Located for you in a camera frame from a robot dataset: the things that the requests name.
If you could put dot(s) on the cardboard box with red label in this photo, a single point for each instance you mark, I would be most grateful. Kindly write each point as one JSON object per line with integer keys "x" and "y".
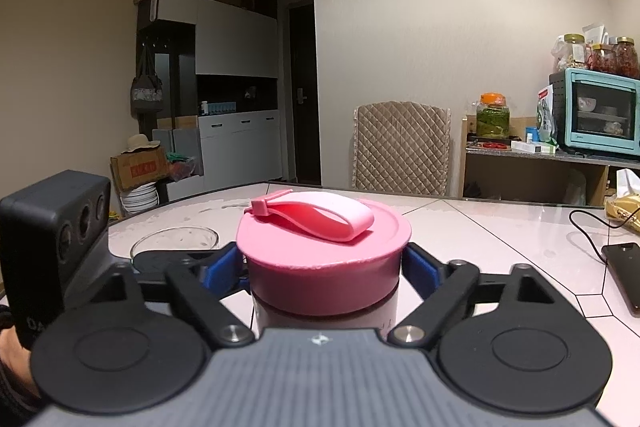
{"x": 132, "y": 170}

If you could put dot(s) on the jar with yellow lid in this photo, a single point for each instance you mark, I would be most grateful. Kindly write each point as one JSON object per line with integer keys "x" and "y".
{"x": 573, "y": 52}

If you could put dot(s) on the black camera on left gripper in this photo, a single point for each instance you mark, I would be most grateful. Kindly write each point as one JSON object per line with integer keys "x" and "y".
{"x": 47, "y": 231}

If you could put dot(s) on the teal toaster oven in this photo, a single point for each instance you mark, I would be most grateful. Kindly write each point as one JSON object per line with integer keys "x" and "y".
{"x": 595, "y": 112}

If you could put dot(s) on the red chili jar right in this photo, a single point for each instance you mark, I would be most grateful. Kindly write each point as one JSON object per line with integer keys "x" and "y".
{"x": 626, "y": 57}

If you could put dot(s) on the clear glass bowl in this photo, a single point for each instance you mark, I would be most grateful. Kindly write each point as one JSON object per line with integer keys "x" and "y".
{"x": 183, "y": 238}

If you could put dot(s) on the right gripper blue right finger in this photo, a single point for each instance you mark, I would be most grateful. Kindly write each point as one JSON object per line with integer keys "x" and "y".
{"x": 423, "y": 272}

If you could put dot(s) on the pink bottle cap with strap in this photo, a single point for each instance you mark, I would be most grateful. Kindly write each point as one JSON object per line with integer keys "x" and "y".
{"x": 320, "y": 253}

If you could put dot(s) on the yellow snack packet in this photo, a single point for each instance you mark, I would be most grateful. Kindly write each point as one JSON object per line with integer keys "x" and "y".
{"x": 624, "y": 205}

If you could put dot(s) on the red chili jar left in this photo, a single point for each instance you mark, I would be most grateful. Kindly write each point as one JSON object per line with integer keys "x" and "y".
{"x": 602, "y": 58}

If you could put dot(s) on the hanging grey bag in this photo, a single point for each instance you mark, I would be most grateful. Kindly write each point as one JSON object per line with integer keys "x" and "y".
{"x": 146, "y": 91}

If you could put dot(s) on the Hello Kitty printed bottle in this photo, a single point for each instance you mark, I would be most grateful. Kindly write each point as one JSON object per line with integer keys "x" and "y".
{"x": 381, "y": 316}

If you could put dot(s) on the red chili jar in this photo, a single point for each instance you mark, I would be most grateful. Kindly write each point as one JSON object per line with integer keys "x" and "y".
{"x": 602, "y": 58}
{"x": 626, "y": 57}

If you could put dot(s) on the stack of white plates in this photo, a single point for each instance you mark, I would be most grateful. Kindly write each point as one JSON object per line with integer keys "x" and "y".
{"x": 140, "y": 199}

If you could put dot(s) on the beige quilted chair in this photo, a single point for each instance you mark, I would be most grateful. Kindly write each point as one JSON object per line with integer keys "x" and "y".
{"x": 401, "y": 148}

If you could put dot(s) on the left hand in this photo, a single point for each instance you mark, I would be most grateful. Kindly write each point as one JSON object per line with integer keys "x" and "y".
{"x": 15, "y": 362}

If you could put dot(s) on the straw hat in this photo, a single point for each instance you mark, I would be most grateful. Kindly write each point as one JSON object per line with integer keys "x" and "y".
{"x": 138, "y": 142}

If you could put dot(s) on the green pickle jar orange lid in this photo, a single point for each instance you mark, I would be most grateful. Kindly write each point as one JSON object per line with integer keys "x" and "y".
{"x": 492, "y": 117}

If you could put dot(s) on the wooden side shelf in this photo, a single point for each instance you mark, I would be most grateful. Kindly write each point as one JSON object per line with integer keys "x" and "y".
{"x": 490, "y": 172}

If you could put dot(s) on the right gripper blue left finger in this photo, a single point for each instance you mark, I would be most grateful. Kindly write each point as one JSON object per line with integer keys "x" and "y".
{"x": 225, "y": 272}

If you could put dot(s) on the green snack bag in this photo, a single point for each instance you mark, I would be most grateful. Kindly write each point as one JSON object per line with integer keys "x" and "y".
{"x": 545, "y": 120}

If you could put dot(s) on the black smartphone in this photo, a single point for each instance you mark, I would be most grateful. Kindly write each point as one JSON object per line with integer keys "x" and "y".
{"x": 624, "y": 264}

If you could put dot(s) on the white and black cabinet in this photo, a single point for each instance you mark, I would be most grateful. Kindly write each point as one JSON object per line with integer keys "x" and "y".
{"x": 218, "y": 65}

